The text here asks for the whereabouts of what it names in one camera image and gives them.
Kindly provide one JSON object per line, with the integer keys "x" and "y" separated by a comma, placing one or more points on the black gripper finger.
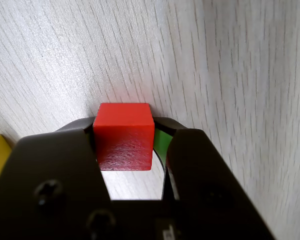
{"x": 52, "y": 162}
{"x": 202, "y": 175}

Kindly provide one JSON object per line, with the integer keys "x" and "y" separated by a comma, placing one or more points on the red wooden cube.
{"x": 123, "y": 135}

